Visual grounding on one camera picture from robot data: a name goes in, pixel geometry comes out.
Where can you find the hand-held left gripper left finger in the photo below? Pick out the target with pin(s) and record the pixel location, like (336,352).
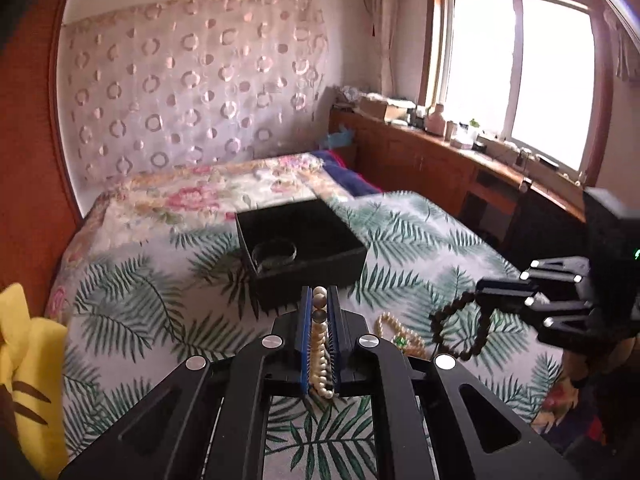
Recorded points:
(305,340)

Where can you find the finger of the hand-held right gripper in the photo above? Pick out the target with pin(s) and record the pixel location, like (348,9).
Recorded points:
(555,269)
(505,292)

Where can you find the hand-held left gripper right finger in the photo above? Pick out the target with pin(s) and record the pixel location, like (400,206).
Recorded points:
(334,340)

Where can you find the dark bangle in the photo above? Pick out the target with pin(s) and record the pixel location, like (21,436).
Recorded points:
(260,264)

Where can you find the black box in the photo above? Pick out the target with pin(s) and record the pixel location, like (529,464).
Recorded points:
(305,225)

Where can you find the wooden cabinet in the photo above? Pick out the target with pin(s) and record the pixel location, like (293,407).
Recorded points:
(425,170)

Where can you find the leaf print bed sheet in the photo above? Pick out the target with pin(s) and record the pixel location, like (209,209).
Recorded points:
(160,300)

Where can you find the small potted plant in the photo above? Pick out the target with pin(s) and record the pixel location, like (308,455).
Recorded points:
(473,129)

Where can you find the blue blanket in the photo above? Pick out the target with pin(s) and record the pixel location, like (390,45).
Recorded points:
(350,177)

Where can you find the floral blanket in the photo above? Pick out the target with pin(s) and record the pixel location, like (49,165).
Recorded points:
(190,195)

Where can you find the cardboard box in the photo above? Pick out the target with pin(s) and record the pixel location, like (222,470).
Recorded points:
(377,108)

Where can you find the yellow plush toy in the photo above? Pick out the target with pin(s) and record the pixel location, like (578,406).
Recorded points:
(30,375)

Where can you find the white window curtain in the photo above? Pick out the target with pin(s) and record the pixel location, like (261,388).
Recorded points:
(382,25)

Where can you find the wooden headboard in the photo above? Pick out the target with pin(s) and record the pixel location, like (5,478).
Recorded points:
(27,160)

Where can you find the wooden frame window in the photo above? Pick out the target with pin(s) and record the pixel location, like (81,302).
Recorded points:
(520,70)

